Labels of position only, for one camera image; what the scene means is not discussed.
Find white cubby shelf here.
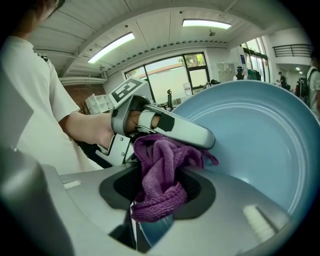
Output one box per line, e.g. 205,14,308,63
84,93,115,115

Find purple cloth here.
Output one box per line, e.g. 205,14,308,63
131,133,220,223

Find person's black trousers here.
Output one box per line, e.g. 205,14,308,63
74,139,116,170

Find big blue plate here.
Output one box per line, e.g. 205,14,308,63
138,79,316,253

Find ceiling light panel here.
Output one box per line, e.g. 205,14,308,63
87,31,136,64
181,18,232,30

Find black balcony railing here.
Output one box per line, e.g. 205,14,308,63
272,44,315,59

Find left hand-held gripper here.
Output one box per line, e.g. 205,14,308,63
96,77,216,166

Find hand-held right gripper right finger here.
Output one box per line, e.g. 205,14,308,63
149,168,300,256

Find glass entrance door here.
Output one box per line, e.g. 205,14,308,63
243,37,270,82

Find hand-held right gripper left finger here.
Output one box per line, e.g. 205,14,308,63
41,163,141,256

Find person's left hand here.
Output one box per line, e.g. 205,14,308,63
125,110,142,133

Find person's white shirt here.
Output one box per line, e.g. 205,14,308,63
0,36,103,176

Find black framed window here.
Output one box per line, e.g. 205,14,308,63
123,52,208,106

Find grey locker cabinet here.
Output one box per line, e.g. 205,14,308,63
216,62,236,82

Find person's head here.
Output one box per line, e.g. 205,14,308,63
12,0,66,38

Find person's left forearm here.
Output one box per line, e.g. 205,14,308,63
58,109,116,152

